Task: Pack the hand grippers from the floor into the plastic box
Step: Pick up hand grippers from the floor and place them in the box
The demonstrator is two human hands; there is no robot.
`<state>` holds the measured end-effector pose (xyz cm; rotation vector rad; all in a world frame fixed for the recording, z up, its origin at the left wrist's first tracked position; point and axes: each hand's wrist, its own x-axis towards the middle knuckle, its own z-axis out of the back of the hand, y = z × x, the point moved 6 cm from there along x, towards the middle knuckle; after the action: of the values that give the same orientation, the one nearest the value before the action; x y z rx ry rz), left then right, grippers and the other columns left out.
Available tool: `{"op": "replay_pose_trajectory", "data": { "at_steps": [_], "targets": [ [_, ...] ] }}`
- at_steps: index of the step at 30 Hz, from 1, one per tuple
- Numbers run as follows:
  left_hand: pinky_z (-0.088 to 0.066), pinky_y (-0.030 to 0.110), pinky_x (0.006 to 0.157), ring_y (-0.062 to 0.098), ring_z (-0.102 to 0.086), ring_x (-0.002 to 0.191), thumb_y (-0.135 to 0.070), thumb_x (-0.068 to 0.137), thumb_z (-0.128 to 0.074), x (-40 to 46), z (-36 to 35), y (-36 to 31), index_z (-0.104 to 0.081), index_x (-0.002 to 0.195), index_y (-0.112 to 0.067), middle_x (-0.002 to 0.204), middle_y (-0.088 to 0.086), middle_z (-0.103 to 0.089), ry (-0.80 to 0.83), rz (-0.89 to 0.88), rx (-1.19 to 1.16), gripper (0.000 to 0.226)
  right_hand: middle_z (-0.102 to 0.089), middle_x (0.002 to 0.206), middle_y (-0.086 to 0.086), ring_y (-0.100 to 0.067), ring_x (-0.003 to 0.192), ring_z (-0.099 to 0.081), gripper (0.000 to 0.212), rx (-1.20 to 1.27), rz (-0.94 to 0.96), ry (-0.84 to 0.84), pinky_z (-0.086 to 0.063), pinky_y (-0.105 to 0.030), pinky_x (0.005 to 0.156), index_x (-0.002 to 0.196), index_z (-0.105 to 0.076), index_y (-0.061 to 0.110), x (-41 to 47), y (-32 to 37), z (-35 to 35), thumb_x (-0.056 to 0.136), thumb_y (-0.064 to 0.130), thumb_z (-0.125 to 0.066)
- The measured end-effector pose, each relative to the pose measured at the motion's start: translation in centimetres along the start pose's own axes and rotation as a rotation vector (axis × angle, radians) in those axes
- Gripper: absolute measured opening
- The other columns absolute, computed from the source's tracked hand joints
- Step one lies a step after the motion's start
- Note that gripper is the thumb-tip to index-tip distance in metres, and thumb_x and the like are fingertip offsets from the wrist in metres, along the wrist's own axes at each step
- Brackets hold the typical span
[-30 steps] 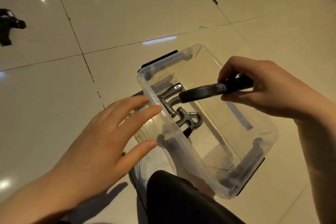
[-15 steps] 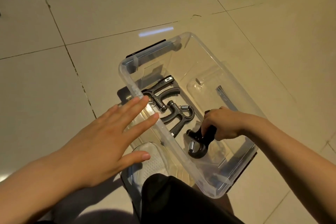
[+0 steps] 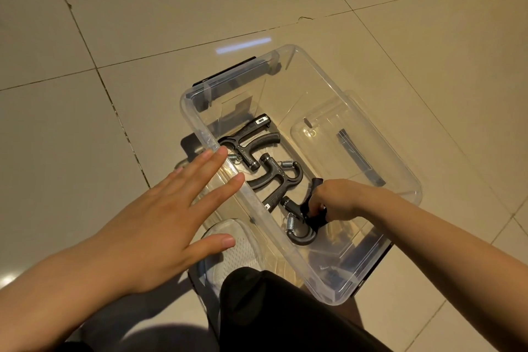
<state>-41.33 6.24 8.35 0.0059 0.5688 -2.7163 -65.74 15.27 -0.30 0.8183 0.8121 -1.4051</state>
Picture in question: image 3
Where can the person's left hand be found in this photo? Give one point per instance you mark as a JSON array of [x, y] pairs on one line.
[[156, 236]]

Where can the person's right hand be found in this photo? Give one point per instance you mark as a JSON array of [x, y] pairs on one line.
[[342, 199]]

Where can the black spring hand gripper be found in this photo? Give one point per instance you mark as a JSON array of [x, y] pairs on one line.
[[249, 131], [295, 209], [277, 176]]

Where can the clear plastic storage box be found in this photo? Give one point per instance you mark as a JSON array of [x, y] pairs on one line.
[[330, 75]]

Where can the person's right forearm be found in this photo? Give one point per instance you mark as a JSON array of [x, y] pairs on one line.
[[453, 257]]

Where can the person's left forearm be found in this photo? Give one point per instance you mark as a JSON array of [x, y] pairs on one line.
[[53, 294]]

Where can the white right shoe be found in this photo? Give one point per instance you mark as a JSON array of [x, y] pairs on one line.
[[231, 252]]

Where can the black trousers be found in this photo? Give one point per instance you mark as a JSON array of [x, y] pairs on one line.
[[280, 314]]

